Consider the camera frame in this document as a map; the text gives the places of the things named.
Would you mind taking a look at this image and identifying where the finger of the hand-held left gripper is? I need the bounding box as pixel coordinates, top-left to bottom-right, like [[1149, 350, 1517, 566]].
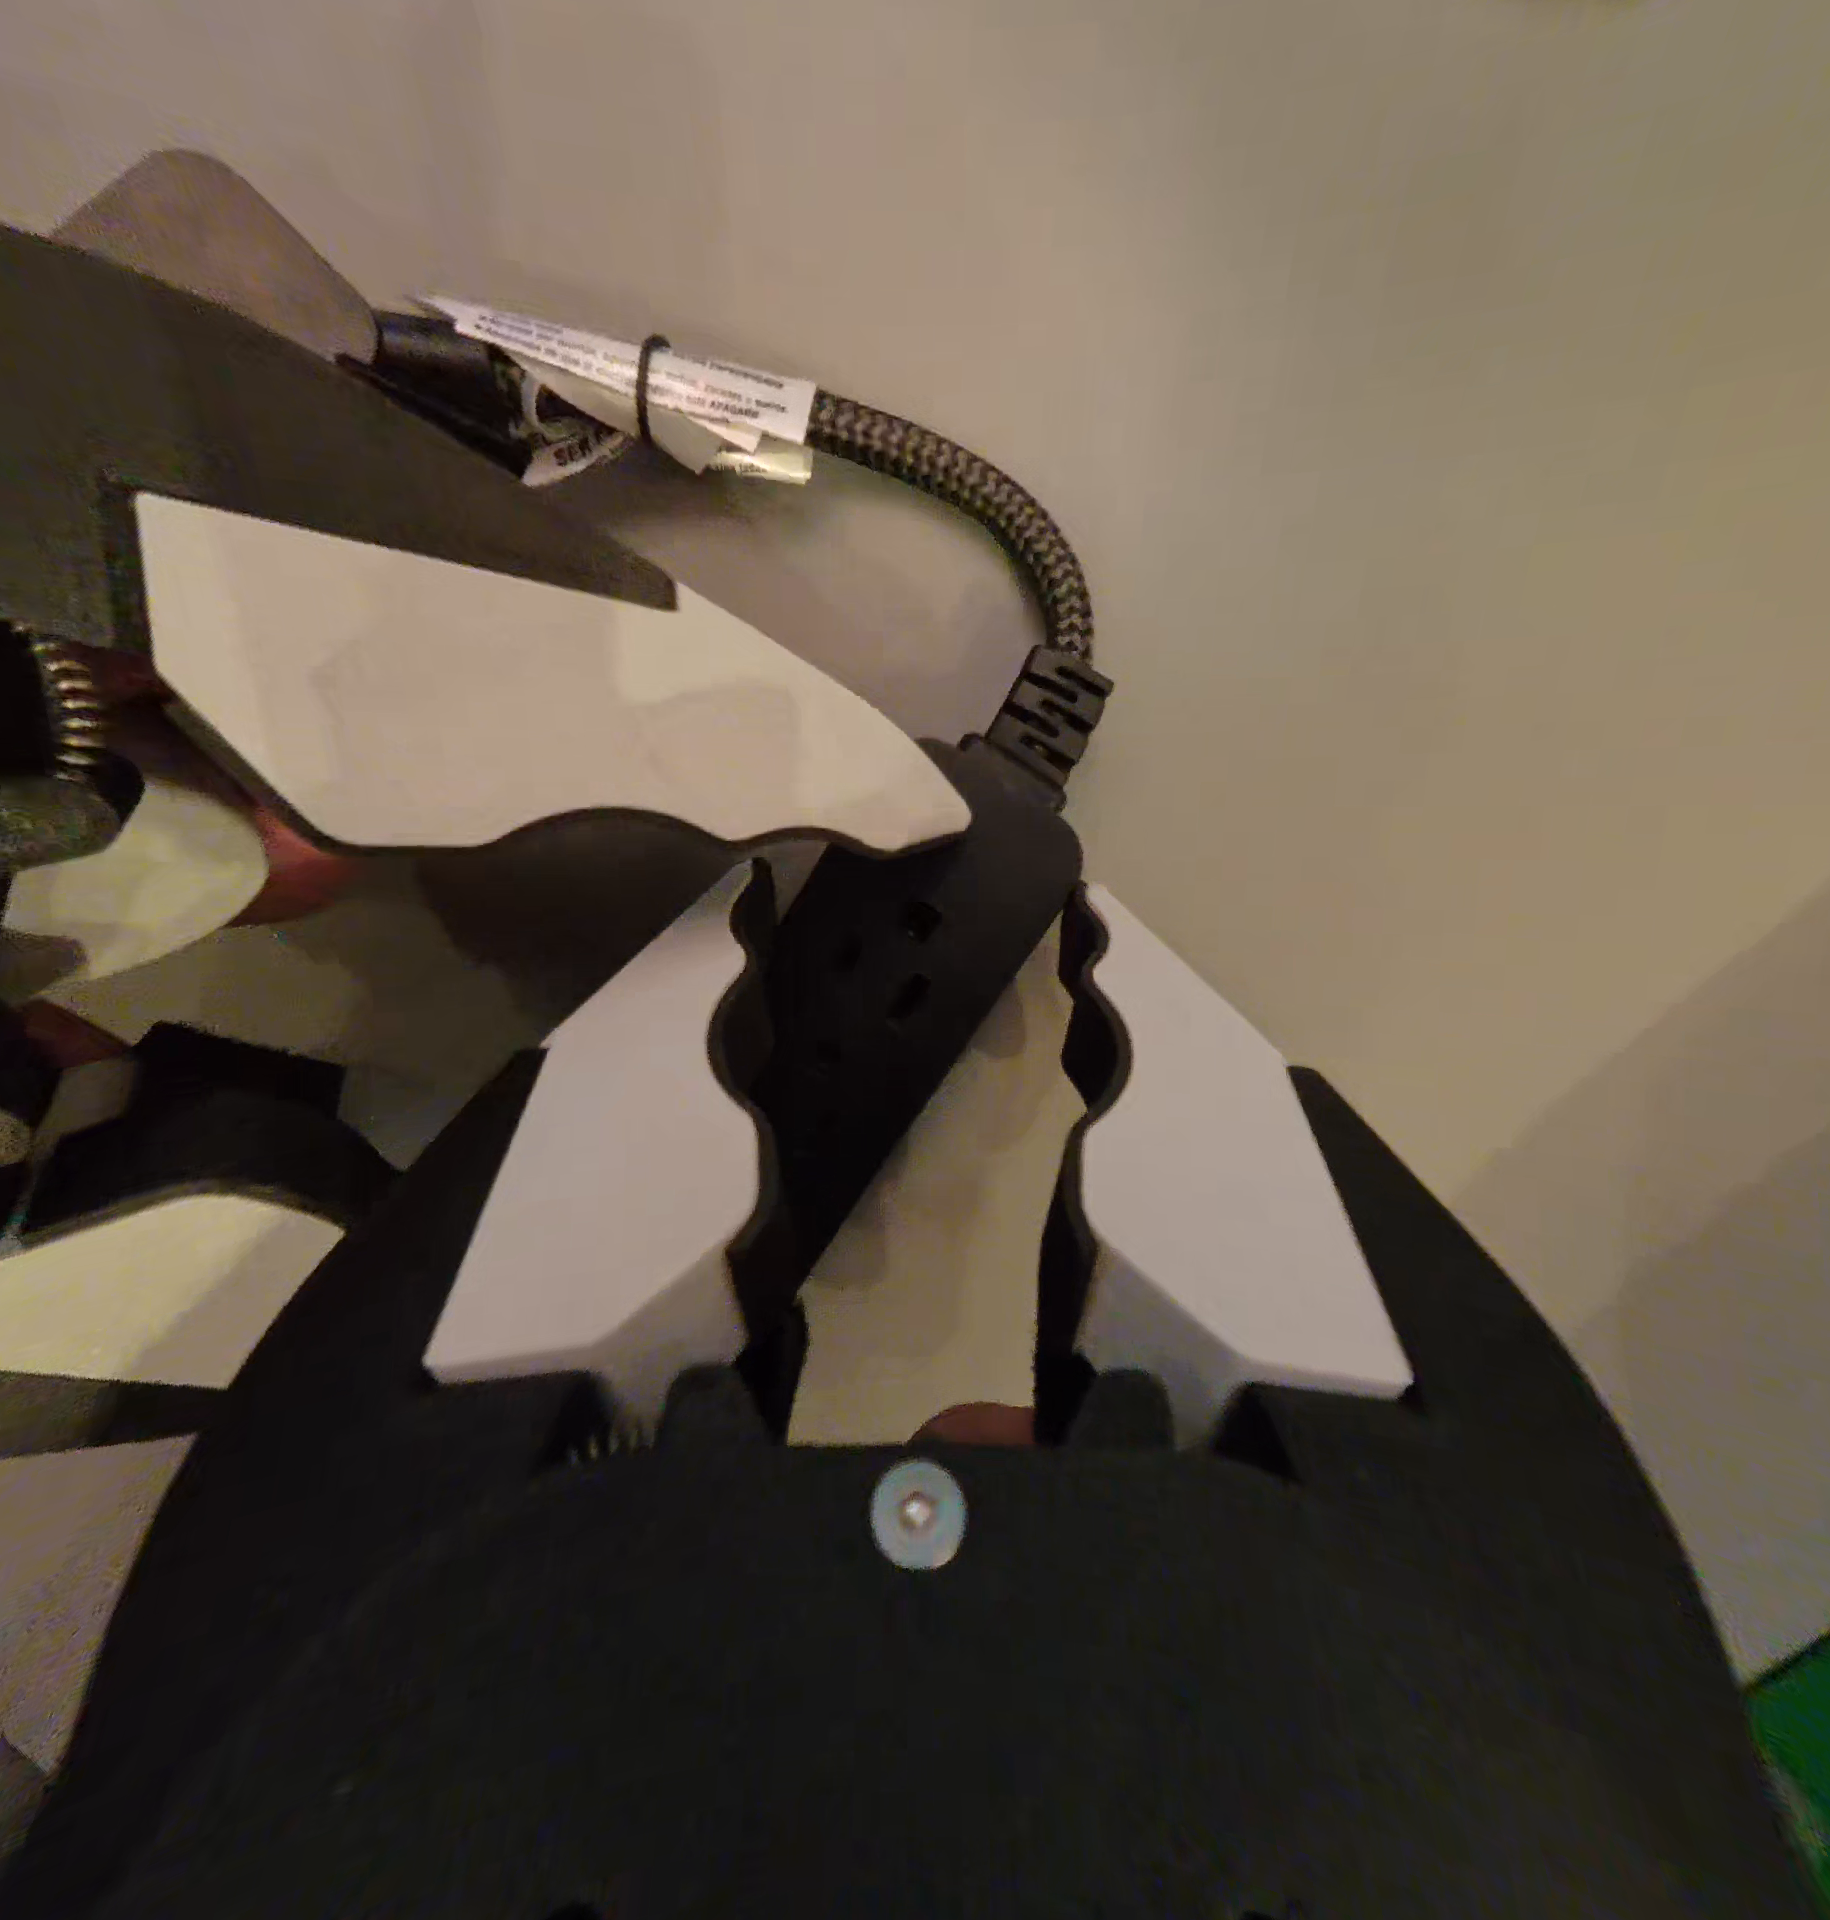
[[132, 492, 979, 863], [0, 1027, 399, 1388]]

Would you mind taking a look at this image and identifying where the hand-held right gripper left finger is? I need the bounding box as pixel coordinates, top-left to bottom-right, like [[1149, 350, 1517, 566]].
[[422, 858, 804, 1443]]

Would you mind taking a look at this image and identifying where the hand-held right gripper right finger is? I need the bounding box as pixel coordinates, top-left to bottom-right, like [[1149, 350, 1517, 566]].
[[1033, 882, 1414, 1449]]

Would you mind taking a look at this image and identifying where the black power strip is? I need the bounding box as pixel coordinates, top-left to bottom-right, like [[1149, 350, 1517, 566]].
[[735, 736, 1085, 1308]]

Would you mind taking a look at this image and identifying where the black braided strip cable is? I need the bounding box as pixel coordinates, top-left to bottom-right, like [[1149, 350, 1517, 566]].
[[802, 387, 1115, 819]]

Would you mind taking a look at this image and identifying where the black flat strip plug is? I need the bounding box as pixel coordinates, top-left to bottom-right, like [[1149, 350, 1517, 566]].
[[51, 147, 534, 484]]

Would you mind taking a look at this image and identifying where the green plastic bin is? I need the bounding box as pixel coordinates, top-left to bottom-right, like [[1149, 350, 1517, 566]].
[[1740, 1642, 1830, 1920]]

